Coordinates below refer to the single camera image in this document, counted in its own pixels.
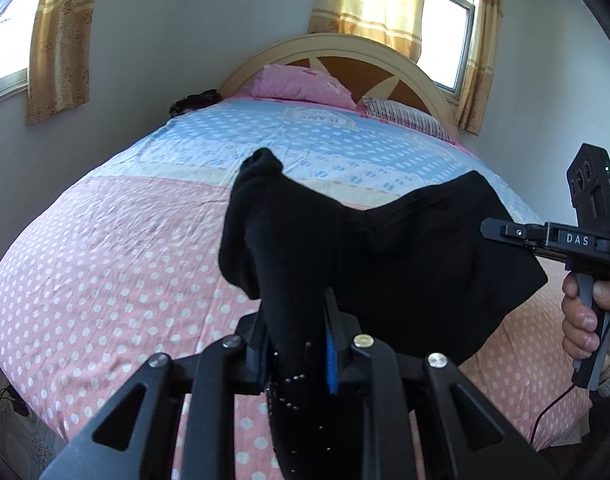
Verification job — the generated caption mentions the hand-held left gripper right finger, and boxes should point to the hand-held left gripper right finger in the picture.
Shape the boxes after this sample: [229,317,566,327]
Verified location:
[322,287,561,480]

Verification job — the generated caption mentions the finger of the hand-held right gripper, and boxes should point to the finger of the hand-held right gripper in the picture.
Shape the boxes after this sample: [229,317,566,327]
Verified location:
[480,218,547,252]

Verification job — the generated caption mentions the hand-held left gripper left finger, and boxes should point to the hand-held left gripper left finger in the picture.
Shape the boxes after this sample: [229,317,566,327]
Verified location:
[37,310,271,480]

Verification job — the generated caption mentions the black pants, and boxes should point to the black pants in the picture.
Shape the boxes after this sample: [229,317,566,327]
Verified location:
[218,147,548,480]

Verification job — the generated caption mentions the person's right hand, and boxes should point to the person's right hand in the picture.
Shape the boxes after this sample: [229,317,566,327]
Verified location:
[561,275,610,361]

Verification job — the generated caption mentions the striped pillow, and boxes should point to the striped pillow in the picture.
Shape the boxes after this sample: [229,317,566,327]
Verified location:
[357,96,453,141]

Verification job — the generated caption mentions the pink polka-dot bed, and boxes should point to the pink polka-dot bed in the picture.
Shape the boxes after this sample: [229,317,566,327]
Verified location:
[0,87,593,480]

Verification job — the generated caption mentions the narrow yellow curtain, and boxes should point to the narrow yellow curtain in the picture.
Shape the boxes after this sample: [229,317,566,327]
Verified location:
[455,0,503,136]

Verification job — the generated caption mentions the white framed window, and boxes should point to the white framed window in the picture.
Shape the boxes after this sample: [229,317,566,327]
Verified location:
[416,0,478,103]

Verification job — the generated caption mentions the person's dark clothing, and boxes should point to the person's dark clothing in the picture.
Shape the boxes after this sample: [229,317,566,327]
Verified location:
[538,400,610,480]

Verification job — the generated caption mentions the dark bundle beside bed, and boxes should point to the dark bundle beside bed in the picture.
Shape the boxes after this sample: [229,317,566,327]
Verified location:
[169,89,223,118]

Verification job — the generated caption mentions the pink pillow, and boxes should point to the pink pillow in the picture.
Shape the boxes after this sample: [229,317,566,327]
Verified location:
[248,64,357,109]

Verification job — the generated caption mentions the cream wooden headboard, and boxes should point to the cream wooden headboard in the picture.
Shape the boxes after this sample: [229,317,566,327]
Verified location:
[217,34,460,141]

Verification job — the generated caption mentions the wide yellow patterned curtain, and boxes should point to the wide yellow patterned curtain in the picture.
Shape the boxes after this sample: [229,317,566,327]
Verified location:
[26,0,106,127]

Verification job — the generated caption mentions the window with cream sill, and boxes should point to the window with cream sill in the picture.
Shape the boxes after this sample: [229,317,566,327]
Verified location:
[0,0,48,108]

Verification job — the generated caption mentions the black cable on floor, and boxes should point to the black cable on floor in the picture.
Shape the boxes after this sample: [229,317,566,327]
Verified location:
[0,385,30,416]

